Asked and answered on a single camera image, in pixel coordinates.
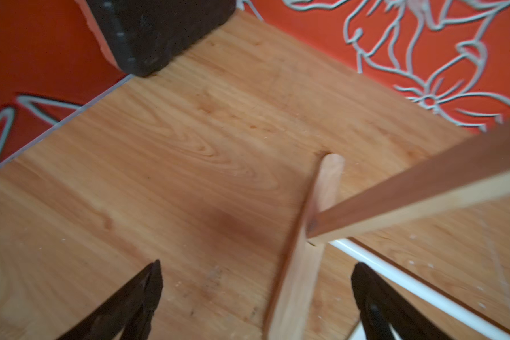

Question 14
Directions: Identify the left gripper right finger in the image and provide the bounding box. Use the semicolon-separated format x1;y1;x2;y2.
351;262;451;340

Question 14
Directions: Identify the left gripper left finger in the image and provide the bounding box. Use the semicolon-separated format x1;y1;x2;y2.
60;260;163;339

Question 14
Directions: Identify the wooden drying rack frame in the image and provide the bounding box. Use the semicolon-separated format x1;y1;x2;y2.
263;120;510;339

